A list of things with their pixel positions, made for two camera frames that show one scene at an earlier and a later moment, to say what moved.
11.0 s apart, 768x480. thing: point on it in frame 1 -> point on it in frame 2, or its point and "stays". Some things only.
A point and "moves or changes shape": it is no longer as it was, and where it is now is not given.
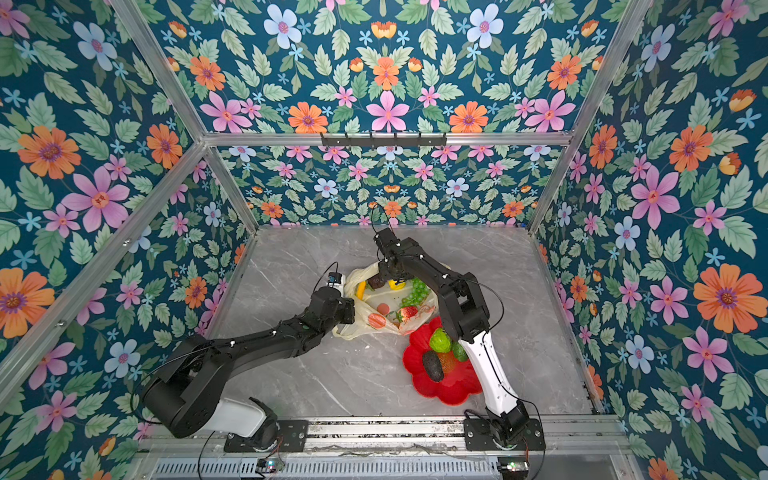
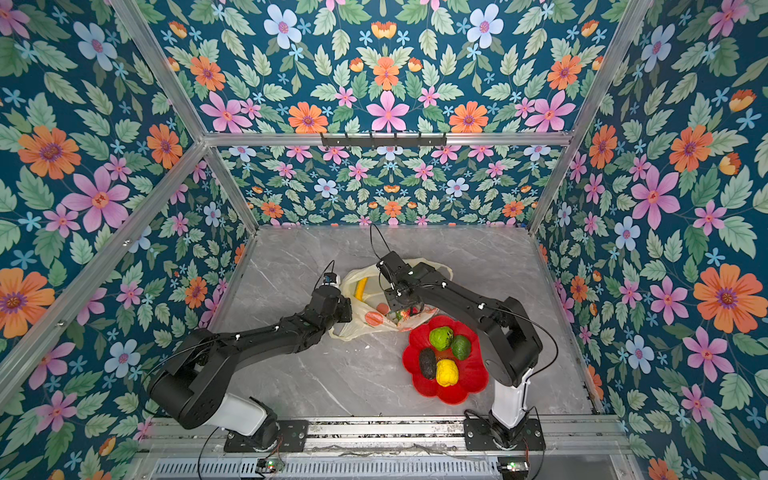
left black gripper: [348, 304] stays
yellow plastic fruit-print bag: [385, 306] stays
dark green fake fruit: [459, 351] stays
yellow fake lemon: [397, 287] moves or changes shape
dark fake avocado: [433, 366] stays
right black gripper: [383, 267] -> [392, 304]
